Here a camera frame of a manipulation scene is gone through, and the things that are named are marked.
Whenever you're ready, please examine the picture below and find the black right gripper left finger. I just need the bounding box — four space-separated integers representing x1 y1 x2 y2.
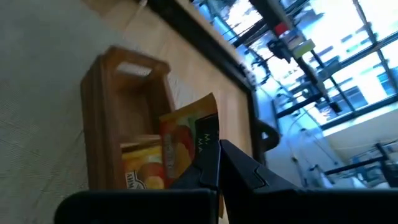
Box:
54 152 220 224

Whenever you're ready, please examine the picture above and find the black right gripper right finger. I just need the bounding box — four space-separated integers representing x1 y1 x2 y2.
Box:
220 139 398 224

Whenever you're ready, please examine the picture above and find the yellow orange fruit tea packet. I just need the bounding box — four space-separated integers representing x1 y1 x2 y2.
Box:
121 144 165 190

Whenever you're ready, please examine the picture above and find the orange black fruit tea packet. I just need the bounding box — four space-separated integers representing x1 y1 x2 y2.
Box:
159 92 225 218

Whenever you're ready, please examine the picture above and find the wooden tea organizer box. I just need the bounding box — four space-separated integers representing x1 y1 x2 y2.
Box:
80 45 177 190

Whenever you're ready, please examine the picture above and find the grey woven placemat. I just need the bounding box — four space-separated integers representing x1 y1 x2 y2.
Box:
0 0 193 224

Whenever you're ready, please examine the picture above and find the pale green wipes canister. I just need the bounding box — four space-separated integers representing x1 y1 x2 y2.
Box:
292 39 317 60

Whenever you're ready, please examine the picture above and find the white blue wipes pack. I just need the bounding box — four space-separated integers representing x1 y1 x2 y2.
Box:
281 30 301 47

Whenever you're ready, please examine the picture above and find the red container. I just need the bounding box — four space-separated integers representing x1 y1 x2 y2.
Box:
273 22 290 37

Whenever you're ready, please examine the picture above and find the black frame handle bracket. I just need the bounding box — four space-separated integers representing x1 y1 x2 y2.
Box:
253 119 280 162

